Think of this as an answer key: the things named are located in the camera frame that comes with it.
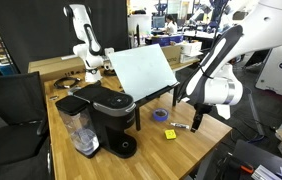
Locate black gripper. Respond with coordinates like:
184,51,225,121
189,103,214,134

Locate white whiteboard marker pen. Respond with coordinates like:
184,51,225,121
169,121,191,131

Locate white whiteboard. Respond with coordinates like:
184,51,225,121
107,43,180,103

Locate yellow smiley face block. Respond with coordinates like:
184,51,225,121
163,128,178,141

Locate blue tape roll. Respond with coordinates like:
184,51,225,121
152,107,170,123

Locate black riser stand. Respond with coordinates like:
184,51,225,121
118,81,181,132

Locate cardboard box with print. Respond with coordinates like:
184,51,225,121
160,44,183,66

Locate white stacked boxes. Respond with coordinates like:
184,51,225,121
179,40,204,65

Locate black case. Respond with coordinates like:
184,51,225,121
225,139,282,180

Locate black coffee machine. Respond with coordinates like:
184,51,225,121
68,83,138,160

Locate blue storage box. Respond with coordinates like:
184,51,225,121
150,33,185,47

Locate person in white shirt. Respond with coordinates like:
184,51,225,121
163,13,179,36

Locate white cabinet with round logo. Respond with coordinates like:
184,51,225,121
254,33,282,98

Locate computer monitor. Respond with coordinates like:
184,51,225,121
152,15,166,30

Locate clear water tank black lid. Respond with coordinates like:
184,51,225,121
54,95,101,159

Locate long cardboard box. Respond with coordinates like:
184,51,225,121
27,54,86,83

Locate black mesh office chair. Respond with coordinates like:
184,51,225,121
0,71,55,180

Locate orange handled tool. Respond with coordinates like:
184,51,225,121
228,155,256,175

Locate white pedestal cabinet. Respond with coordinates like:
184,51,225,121
127,14,153,47

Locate black coiled cable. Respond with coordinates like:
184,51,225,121
52,76,82,90

